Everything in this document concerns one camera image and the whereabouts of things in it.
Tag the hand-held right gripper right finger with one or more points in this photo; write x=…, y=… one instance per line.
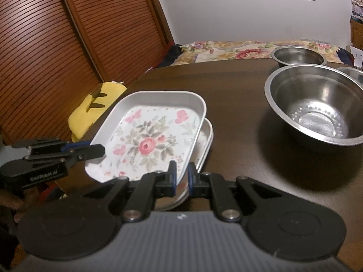
x=191, y=178

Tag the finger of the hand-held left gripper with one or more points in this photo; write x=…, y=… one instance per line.
x=76, y=145
x=88, y=152

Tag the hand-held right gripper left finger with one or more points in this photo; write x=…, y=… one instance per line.
x=171, y=175

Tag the white floral square plate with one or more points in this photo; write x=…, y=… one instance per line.
x=170, y=204
x=147, y=136
x=202, y=147

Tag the large stainless steel bowl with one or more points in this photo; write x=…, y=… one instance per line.
x=312, y=104

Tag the person's left hand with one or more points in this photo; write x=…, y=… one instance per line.
x=11, y=204

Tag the red cloth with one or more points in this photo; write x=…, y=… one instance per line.
x=49, y=192

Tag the yellow cloth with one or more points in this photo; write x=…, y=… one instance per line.
x=93, y=110

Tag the wooden louvered wardrobe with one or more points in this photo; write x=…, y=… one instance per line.
x=56, y=48

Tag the dark clothes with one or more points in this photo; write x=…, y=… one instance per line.
x=171, y=53

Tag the floral bed sheet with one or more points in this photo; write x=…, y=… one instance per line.
x=241, y=49

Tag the dark blue cloth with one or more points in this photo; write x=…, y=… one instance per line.
x=344, y=55

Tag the white paper bag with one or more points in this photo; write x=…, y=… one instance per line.
x=358, y=56

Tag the wooden cabinet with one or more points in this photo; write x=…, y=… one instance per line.
x=357, y=34

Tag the pile of bags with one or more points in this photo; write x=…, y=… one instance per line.
x=358, y=7

